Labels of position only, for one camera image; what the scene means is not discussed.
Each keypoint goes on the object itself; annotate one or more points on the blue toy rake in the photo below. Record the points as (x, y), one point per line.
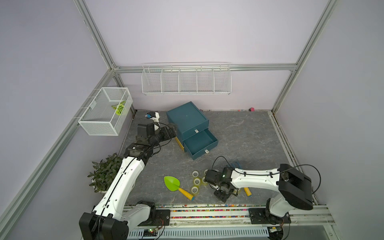
(247, 190)

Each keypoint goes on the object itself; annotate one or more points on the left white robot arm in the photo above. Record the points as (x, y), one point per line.
(107, 220)

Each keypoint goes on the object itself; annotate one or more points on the green toy shovel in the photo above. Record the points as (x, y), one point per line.
(173, 184)

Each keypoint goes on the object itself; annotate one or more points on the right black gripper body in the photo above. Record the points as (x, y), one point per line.
(220, 194)

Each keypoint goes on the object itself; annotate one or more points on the green toy in basket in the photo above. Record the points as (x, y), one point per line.
(119, 108)

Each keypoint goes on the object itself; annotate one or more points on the white wire wall shelf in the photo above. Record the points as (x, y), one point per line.
(187, 79)

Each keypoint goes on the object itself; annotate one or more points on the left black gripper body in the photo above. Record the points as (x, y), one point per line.
(161, 135)

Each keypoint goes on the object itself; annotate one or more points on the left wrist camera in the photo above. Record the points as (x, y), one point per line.
(154, 116)

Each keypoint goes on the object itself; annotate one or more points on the green potted plant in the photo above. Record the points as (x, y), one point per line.
(104, 172)

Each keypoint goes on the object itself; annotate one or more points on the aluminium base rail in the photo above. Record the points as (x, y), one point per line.
(229, 216)

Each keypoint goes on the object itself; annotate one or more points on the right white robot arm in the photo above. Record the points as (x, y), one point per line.
(293, 187)

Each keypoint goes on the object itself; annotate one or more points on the white mesh wall basket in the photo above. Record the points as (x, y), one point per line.
(99, 118)

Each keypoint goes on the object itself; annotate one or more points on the teal three-drawer cabinet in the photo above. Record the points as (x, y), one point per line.
(192, 130)

